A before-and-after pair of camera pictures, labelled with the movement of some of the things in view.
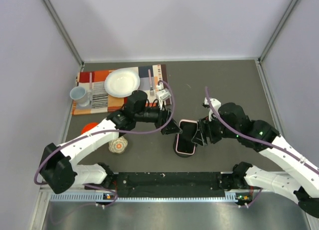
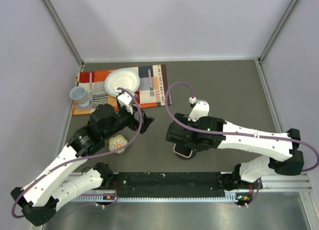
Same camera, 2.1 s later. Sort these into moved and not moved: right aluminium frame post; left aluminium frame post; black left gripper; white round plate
Moved: black left gripper
Not moved: left aluminium frame post; right aluminium frame post; white round plate
